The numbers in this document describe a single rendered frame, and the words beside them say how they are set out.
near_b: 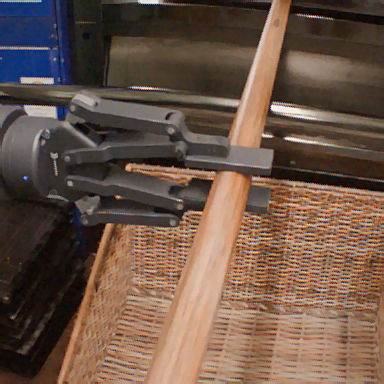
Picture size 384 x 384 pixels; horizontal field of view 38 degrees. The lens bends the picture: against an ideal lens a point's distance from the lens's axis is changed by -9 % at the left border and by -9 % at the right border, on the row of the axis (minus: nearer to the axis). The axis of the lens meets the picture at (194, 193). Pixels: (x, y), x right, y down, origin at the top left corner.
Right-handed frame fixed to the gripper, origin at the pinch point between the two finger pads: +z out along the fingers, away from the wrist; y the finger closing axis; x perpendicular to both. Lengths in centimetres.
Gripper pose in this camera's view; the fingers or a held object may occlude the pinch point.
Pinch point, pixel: (230, 177)
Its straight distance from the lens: 51.0
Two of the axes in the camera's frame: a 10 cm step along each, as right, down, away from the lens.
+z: 9.8, 1.2, -1.7
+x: -2.1, 5.6, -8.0
